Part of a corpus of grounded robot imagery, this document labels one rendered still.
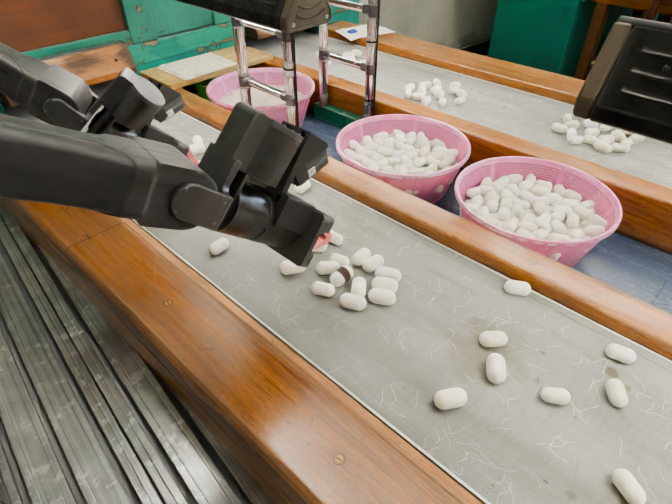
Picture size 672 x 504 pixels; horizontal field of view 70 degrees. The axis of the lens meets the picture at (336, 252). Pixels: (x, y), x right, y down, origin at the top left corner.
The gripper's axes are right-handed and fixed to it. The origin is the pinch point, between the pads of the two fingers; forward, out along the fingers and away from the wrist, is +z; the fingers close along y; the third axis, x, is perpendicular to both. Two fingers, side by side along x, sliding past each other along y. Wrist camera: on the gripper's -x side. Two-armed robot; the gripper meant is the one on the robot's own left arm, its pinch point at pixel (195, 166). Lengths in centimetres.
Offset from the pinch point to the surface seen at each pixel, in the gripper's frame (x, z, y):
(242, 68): -21.5, 8.5, 10.3
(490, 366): 1, -2, -63
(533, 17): -156, 230, 60
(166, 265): 11.9, -15.0, -21.7
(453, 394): 5, -7, -62
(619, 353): -7, 7, -73
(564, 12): -159, 224, 41
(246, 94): -17.4, 12.3, 10.2
